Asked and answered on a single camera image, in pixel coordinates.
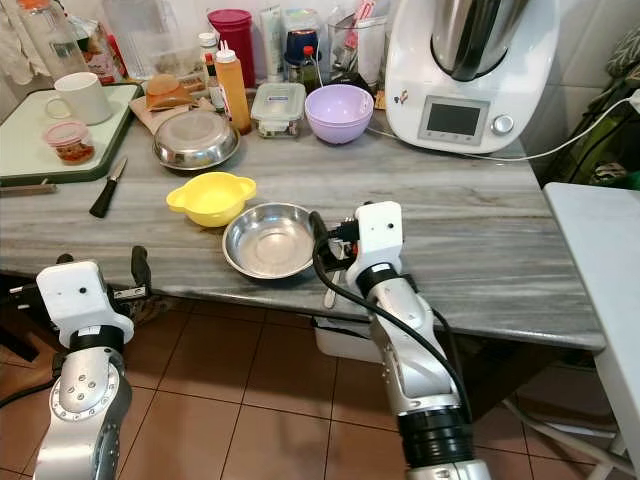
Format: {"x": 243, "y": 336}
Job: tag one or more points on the steel fork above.
{"x": 329, "y": 295}

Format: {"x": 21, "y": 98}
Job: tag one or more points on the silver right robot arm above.
{"x": 410, "y": 340}

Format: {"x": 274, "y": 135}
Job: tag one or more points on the open steel bowl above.
{"x": 265, "y": 245}

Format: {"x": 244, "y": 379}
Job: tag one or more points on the brown wooden stick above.
{"x": 28, "y": 187}

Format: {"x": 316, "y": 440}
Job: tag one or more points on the lilac plastic bowl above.
{"x": 340, "y": 112}

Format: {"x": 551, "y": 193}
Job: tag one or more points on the white plastic bin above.
{"x": 345, "y": 342}

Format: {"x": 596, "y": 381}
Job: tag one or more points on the small pink-lidded plastic tub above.
{"x": 68, "y": 143}

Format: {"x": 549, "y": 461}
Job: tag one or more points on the white kitchen food processor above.
{"x": 410, "y": 90}

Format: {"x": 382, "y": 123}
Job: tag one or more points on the pale tray with green rim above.
{"x": 25, "y": 140}

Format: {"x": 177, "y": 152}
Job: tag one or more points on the clear lidded food container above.
{"x": 278, "y": 108}

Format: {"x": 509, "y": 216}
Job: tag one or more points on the upturned steel bowl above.
{"x": 195, "y": 140}

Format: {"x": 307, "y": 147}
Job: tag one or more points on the green bottle with red cap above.
{"x": 308, "y": 68}

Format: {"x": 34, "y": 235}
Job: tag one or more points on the wooden cutting board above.
{"x": 150, "y": 118}

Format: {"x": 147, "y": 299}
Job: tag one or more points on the clear utensil holder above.
{"x": 355, "y": 50}

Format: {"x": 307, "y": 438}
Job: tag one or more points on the white ceramic mug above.
{"x": 82, "y": 98}

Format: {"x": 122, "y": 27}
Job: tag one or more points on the dark blue cup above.
{"x": 302, "y": 47}

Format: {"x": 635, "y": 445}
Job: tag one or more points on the orange squeeze bottle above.
{"x": 233, "y": 95}

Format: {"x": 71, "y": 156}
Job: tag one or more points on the small orange bowl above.
{"x": 165, "y": 92}

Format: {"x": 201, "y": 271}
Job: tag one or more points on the white squeeze tube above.
{"x": 272, "y": 45}

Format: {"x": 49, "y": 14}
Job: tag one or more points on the red snack packet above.
{"x": 100, "y": 55}

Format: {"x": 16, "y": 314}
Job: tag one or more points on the small white-capped sauce bottle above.
{"x": 208, "y": 55}

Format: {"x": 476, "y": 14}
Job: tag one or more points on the white hanging cloth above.
{"x": 20, "y": 45}

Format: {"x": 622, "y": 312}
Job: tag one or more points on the clear bottle with orange cap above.
{"x": 55, "y": 40}

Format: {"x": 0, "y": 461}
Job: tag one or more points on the dark red plastic tumbler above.
{"x": 230, "y": 28}

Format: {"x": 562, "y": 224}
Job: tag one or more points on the clear plastic pitcher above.
{"x": 140, "y": 35}

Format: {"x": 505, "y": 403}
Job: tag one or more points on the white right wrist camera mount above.
{"x": 380, "y": 232}

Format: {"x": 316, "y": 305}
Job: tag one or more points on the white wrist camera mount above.
{"x": 80, "y": 295}
{"x": 380, "y": 232}

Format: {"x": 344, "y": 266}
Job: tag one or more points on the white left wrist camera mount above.
{"x": 80, "y": 295}

